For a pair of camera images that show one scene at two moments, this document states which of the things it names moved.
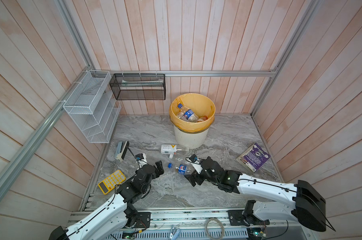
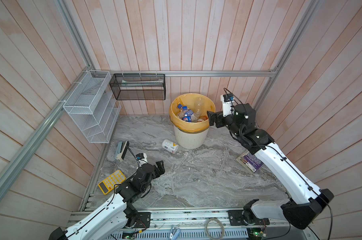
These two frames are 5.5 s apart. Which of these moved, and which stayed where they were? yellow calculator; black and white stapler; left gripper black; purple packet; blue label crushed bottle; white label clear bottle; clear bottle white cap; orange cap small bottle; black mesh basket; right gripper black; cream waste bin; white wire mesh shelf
Moved: right gripper black; blue label crushed bottle; clear bottle white cap; white label clear bottle
Stayed: black and white stapler; yellow calculator; cream waste bin; purple packet; orange cap small bottle; left gripper black; white wire mesh shelf; black mesh basket
